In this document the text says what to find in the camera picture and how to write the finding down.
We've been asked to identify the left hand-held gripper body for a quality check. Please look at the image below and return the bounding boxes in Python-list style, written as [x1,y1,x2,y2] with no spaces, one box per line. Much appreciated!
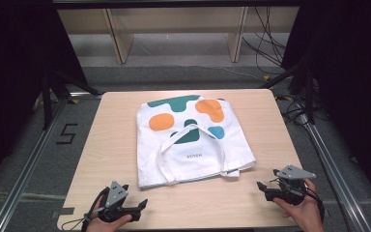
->
[98,181,142,223]

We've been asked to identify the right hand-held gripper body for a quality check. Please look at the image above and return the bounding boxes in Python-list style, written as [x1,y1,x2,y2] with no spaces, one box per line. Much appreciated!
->
[265,164,317,207]

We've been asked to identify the white tote bag coloured blobs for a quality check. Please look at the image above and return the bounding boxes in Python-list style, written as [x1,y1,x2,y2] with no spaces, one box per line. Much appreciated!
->
[136,94,257,189]

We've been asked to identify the person's left hand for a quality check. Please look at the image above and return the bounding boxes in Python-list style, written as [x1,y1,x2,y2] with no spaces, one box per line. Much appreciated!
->
[86,196,133,232]

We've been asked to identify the person's right hand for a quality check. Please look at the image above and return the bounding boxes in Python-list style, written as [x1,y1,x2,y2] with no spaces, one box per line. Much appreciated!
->
[272,178,325,232]

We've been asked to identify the grey tape strip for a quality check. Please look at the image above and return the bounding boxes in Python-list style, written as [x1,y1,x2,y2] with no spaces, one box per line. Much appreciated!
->
[50,207,75,220]

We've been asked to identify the black tape floor number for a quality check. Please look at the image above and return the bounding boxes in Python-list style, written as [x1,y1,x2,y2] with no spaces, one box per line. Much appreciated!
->
[55,123,79,146]

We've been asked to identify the black metal stand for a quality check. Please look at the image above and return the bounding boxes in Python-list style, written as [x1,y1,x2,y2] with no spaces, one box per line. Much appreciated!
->
[258,60,316,126]
[41,68,101,131]

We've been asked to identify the black curtain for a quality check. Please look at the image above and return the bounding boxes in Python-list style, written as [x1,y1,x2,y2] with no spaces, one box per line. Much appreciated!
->
[280,0,371,215]
[0,0,89,193]

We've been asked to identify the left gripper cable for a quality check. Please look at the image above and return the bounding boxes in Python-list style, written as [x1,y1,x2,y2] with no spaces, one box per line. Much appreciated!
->
[60,186,111,232]

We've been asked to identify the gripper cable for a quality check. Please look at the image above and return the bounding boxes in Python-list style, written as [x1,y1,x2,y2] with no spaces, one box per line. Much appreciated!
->
[60,186,111,232]
[303,187,326,224]

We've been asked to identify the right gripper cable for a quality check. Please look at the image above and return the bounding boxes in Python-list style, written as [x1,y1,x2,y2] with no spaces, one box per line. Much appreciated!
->
[303,187,326,224]

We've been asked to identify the aluminium floor rail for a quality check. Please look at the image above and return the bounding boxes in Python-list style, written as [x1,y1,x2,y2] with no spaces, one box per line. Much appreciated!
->
[296,109,371,232]
[0,92,104,232]

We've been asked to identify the black cables beside rail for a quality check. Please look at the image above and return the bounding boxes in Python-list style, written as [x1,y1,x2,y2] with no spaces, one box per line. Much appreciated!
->
[275,76,331,128]

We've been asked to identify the black floor cable bundle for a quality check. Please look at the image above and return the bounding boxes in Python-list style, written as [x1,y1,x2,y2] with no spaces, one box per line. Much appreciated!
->
[241,6,287,75]

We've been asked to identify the light wooden desk frame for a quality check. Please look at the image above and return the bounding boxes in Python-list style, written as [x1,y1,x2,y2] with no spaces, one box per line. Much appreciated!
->
[57,6,301,65]

